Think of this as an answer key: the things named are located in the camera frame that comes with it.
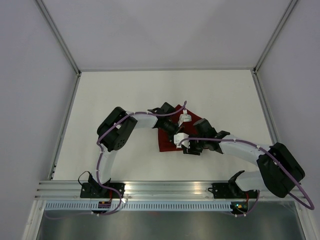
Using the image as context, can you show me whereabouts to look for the white slotted cable duct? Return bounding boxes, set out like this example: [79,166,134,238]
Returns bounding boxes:
[45,200,232,212]

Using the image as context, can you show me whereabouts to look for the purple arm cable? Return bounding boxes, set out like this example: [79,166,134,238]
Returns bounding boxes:
[176,136,315,218]
[44,100,188,221]

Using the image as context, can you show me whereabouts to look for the aluminium left frame post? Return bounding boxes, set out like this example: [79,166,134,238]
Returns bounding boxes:
[34,0,81,76]

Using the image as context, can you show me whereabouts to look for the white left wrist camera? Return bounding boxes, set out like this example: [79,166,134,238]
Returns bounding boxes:
[178,109,192,127]

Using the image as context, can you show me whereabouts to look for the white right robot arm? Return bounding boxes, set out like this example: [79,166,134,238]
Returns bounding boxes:
[173,118,305,198]

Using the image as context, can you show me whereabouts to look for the aluminium right frame post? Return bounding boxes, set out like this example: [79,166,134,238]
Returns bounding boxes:
[252,0,300,74]

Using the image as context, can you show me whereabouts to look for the aluminium frame post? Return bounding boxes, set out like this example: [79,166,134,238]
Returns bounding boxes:
[252,0,300,74]
[34,0,81,76]

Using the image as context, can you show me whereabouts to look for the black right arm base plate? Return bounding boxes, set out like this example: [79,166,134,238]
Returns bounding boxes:
[207,182,258,200]

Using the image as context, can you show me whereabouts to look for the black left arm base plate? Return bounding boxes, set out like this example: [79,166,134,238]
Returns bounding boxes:
[80,182,125,199]

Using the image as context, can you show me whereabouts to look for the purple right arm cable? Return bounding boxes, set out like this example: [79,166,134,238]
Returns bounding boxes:
[176,136,315,218]

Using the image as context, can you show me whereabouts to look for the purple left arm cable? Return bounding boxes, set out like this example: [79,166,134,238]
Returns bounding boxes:
[44,100,188,221]

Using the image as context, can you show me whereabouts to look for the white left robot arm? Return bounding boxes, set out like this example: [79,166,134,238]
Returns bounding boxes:
[78,102,188,199]

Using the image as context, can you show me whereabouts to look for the aluminium front rail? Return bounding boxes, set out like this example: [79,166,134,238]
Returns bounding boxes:
[34,180,308,201]

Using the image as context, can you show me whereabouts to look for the dark red cloth napkin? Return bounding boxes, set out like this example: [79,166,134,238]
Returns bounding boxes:
[155,110,201,152]

